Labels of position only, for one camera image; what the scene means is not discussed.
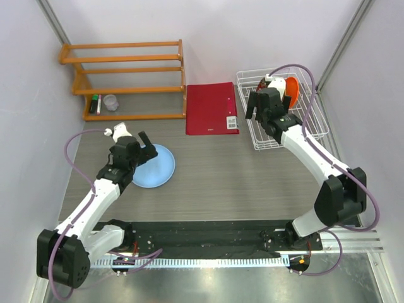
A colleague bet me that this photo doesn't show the orange wooden shelf rack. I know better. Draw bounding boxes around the orange wooden shelf rack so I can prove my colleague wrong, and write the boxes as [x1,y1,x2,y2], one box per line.
[58,39,186,121]

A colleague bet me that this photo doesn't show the red plastic folder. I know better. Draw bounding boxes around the red plastic folder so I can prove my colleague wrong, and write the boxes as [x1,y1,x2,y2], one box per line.
[186,82,239,136]

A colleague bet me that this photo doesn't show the pink marker pen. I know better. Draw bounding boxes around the pink marker pen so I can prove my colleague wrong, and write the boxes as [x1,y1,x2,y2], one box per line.
[96,94,102,116]

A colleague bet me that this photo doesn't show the dark red floral plate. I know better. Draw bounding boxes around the dark red floral plate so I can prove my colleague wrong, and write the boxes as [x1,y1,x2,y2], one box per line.
[256,77,271,92]

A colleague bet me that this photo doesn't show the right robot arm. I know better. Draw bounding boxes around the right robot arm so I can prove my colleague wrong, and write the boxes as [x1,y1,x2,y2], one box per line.
[246,88,367,249]

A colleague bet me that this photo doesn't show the green marker pen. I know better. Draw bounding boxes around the green marker pen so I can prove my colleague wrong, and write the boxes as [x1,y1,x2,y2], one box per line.
[88,95,98,114]

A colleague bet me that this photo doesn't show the orange plate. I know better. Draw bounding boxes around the orange plate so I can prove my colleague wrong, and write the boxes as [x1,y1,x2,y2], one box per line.
[285,76,299,109]

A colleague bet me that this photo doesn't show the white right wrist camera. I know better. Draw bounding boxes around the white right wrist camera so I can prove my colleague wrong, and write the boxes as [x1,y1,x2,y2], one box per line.
[264,74,287,98]

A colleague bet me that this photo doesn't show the white wire dish rack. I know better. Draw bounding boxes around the white wire dish rack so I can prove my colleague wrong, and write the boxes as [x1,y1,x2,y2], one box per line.
[236,66,330,151]

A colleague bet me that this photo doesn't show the light blue plate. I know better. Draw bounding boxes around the light blue plate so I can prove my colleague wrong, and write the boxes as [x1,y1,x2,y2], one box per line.
[132,144,176,189]

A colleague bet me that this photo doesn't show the white slotted cable duct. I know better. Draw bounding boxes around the white slotted cable duct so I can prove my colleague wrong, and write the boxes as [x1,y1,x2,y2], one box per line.
[92,255,290,270]

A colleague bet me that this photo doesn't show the clear plastic cup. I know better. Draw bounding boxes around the clear plastic cup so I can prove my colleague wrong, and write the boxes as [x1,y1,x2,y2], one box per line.
[103,94,119,111]

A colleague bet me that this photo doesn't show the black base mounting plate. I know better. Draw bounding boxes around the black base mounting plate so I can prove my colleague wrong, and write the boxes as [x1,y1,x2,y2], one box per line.
[116,220,323,259]

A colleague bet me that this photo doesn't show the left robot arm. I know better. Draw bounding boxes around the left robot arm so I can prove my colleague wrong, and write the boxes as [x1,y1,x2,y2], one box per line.
[37,130,158,289]

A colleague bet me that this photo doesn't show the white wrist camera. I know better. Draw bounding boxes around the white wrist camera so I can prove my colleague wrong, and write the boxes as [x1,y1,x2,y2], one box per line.
[104,122,133,143]
[264,74,287,98]

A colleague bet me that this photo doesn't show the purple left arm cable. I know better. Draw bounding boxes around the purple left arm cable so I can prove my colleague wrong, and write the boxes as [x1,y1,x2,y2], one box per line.
[47,129,163,300]

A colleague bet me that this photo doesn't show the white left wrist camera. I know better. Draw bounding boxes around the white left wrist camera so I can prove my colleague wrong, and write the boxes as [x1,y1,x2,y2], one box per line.
[104,122,133,143]

